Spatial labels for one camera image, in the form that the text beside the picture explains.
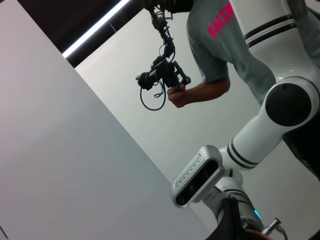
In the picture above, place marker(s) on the person in grey T-shirt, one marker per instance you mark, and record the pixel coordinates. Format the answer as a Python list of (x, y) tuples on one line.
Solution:
[(212, 42)]

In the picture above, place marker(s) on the right gripper silver connector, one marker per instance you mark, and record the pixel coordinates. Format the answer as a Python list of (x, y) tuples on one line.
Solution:
[(271, 226)]

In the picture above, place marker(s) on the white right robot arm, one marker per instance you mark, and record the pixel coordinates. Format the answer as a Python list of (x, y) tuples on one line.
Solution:
[(250, 142)]

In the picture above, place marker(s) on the white ceiling light strip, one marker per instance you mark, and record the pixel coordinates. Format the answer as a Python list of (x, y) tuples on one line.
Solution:
[(95, 28)]

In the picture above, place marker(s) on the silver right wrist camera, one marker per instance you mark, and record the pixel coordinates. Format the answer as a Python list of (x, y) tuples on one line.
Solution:
[(200, 175)]

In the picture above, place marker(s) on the person's forearm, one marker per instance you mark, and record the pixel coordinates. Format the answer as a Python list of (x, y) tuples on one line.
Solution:
[(207, 90)]

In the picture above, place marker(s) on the person's hand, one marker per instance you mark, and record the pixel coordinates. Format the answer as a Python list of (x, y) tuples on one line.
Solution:
[(178, 97)]

